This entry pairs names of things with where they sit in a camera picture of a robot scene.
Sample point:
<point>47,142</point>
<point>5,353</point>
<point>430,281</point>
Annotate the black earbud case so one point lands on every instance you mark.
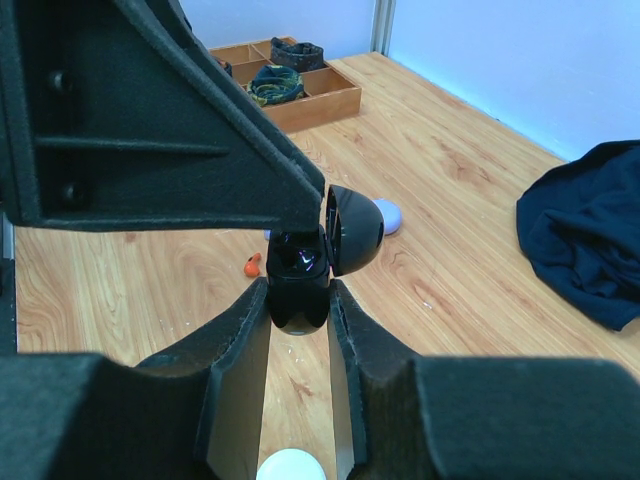
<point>299,265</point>

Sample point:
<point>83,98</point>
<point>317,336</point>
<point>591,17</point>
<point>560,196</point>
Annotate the rolled green patterned tie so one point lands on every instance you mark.
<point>274,85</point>

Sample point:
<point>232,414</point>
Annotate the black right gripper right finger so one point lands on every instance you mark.
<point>401,415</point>

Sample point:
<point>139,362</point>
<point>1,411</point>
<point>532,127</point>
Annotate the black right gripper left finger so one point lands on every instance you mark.
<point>190,411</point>

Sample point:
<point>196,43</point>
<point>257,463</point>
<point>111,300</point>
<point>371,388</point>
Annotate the orange earbud left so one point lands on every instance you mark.
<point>251,268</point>

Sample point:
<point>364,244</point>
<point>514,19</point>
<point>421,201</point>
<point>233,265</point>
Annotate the rolled black orange tie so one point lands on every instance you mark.
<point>226,66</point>

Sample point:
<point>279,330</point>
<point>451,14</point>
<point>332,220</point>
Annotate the lavender earbud case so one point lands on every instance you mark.
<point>387,222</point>

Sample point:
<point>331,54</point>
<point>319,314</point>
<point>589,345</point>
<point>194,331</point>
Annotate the rolled black tie top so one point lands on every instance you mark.
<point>300,56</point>

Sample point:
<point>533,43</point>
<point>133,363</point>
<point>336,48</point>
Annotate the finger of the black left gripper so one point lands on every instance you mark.
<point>114,117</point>

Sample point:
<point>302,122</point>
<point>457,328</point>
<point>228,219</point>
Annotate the dark navy crumpled cloth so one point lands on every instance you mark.
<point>578,225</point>

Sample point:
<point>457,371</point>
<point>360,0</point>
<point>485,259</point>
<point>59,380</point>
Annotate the wooden compartment tray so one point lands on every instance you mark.
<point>329,94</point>

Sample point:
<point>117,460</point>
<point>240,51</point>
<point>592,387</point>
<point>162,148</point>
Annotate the aluminium frame post left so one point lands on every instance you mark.
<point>382,25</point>

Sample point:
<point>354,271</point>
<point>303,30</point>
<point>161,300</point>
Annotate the white earbud case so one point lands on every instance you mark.
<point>291,464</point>

